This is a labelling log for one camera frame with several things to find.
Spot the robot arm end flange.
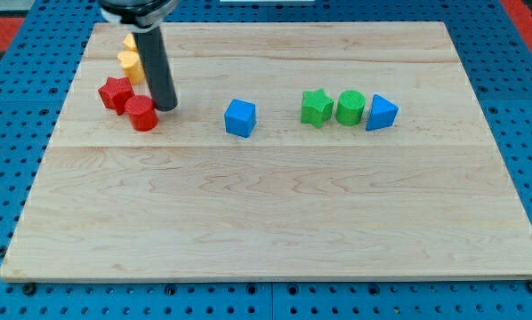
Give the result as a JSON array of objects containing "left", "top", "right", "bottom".
[{"left": 99, "top": 0, "right": 181, "bottom": 33}]

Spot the blue cube block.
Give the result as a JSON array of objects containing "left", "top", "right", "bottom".
[{"left": 224, "top": 99, "right": 256, "bottom": 138}]

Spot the green star block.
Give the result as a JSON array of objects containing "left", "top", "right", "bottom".
[{"left": 300, "top": 88, "right": 335, "bottom": 128}]

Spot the green cylinder block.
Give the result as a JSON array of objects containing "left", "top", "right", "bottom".
[{"left": 335, "top": 90, "right": 366, "bottom": 126}]

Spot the blue triangle block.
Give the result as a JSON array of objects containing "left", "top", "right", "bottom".
[{"left": 366, "top": 94, "right": 399, "bottom": 131}]

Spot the red cylinder block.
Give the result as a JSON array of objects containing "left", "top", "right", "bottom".
[{"left": 125, "top": 95, "right": 158, "bottom": 132}]

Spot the wooden board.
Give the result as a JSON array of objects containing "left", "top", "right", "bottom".
[{"left": 0, "top": 21, "right": 532, "bottom": 284}]

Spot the red star block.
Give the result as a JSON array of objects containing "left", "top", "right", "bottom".
[{"left": 98, "top": 77, "right": 134, "bottom": 116}]

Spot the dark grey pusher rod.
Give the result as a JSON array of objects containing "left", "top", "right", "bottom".
[{"left": 133, "top": 27, "right": 178, "bottom": 112}]

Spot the yellow heart block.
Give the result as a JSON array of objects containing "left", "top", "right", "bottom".
[{"left": 117, "top": 51, "right": 145, "bottom": 84}]

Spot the yellow block behind rod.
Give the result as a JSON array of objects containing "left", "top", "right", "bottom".
[{"left": 123, "top": 33, "right": 138, "bottom": 52}]

